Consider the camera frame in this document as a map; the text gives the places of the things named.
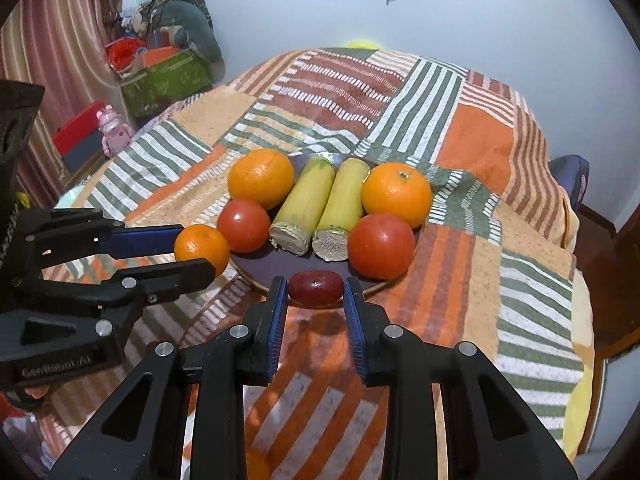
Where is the blue chair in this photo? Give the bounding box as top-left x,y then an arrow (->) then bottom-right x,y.
547,154 -> 591,212

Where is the large orange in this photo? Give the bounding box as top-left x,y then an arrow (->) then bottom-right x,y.
361,161 -> 432,230
228,148 -> 296,211

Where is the orange cardboard box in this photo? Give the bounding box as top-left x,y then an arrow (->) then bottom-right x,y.
132,46 -> 181,74

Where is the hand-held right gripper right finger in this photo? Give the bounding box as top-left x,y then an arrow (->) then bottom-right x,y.
342,276 -> 579,480

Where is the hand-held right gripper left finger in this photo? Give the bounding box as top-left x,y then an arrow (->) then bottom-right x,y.
47,275 -> 291,480

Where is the striped brown curtain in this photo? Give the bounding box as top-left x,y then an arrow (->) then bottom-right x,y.
0,0 -> 132,201

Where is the purple plate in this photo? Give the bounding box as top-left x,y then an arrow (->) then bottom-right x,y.
227,152 -> 422,297

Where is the pink rabbit toy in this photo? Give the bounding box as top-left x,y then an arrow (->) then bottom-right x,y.
97,105 -> 135,157

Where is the small mandarin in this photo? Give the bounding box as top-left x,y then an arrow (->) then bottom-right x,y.
174,225 -> 231,279

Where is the dark red date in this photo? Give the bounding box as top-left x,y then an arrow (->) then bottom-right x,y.
288,271 -> 345,307

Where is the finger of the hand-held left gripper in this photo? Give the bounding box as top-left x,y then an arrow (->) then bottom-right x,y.
22,208 -> 186,267
30,258 -> 217,322

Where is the red box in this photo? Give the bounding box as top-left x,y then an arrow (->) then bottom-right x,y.
52,101 -> 114,172

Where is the striped patchwork blanket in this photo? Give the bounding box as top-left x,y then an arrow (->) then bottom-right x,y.
30,47 -> 596,480

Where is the red plastic bag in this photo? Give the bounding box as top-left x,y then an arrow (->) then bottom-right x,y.
106,37 -> 147,69

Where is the yellow-green sugarcane piece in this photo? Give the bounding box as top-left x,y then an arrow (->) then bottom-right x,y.
269,156 -> 336,256
312,158 -> 371,262

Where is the pale turquoise plate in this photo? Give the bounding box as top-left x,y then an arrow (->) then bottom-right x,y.
52,185 -> 87,212

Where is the green patterned storage box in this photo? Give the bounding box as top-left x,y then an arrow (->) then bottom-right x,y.
119,50 -> 214,119

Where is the red tomato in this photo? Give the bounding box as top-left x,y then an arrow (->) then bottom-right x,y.
216,199 -> 272,254
348,213 -> 417,281

